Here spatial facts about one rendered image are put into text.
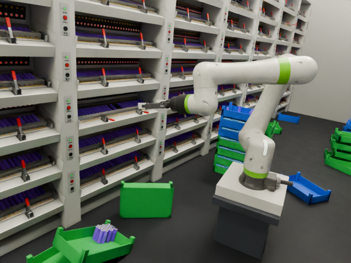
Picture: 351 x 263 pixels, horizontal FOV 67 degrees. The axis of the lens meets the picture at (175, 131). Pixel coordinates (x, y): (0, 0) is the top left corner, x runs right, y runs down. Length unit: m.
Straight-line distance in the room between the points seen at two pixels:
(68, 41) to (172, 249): 1.10
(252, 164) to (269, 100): 0.34
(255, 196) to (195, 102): 0.53
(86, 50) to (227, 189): 0.94
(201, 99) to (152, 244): 0.78
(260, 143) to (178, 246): 0.67
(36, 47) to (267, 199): 1.19
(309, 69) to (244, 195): 0.63
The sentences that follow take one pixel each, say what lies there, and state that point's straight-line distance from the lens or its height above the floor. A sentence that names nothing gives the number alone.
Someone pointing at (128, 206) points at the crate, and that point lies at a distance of 1.59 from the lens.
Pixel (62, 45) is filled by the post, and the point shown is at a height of 0.93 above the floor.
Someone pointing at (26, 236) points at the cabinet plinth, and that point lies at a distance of 1.55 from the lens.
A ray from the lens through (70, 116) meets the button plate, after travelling 1.33.
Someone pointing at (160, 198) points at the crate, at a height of 0.14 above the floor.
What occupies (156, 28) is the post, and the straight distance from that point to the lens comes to 1.76.
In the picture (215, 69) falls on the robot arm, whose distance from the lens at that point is 1.16.
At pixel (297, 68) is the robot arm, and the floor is 0.93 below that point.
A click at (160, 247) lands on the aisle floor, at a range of 1.46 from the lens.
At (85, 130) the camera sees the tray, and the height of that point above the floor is 0.52.
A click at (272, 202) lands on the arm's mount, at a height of 0.34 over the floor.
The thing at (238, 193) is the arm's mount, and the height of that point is 0.33.
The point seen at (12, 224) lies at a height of 0.16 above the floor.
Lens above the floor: 0.99
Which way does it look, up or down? 19 degrees down
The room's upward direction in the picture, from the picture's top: 5 degrees clockwise
